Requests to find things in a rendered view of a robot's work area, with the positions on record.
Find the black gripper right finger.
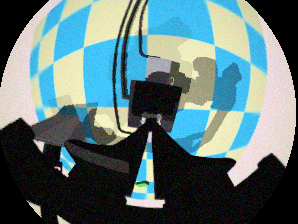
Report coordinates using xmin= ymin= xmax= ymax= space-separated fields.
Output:
xmin=152 ymin=123 xmax=235 ymax=201

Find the flat green block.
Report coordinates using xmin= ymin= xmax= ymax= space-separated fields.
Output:
xmin=136 ymin=181 xmax=150 ymax=188

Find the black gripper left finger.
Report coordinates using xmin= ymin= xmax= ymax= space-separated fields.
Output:
xmin=64 ymin=121 xmax=150 ymax=197

